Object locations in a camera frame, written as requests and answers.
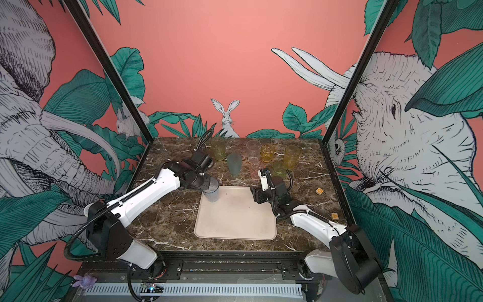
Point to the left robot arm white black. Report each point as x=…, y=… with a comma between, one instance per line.
x=106, y=227

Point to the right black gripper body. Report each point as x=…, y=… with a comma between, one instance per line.
x=265, y=197

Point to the pink faceted short tumbler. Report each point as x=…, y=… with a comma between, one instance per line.
x=254, y=167

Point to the black front frame rail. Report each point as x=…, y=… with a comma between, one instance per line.
x=298, y=266

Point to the beige plastic tray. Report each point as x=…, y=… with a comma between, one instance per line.
x=235, y=215

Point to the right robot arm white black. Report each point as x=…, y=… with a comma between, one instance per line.
x=336, y=237

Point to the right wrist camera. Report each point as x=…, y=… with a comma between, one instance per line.
x=263, y=173

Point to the light green faceted tumbler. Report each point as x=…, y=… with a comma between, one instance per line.
x=218, y=147

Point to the white ribbed vent strip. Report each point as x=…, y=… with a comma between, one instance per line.
x=208, y=289

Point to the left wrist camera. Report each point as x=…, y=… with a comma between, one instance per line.
x=201, y=161

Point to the clear pink tall tumbler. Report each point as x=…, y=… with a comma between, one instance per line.
x=253, y=148

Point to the green short tumbler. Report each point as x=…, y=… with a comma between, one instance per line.
x=280, y=169

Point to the teal frosted tumbler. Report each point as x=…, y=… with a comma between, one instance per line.
x=234, y=162

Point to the purple small toy figure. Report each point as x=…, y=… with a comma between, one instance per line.
x=85, y=282

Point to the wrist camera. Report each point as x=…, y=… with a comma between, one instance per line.
x=201, y=161
x=263, y=173

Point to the black left frame post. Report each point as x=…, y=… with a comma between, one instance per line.
x=77, y=12

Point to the black frame post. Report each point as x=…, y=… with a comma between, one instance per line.
x=383, y=19
x=77, y=12

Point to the amber faceted tumbler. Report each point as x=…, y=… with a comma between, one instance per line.
x=267, y=152

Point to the yellow tall tumbler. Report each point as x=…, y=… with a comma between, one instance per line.
x=291, y=156

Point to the blue-grey transparent tumbler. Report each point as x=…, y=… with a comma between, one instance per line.
x=212, y=192

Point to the black right frame post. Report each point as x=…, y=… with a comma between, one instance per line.
x=383, y=19

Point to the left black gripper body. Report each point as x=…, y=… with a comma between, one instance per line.
x=202, y=182

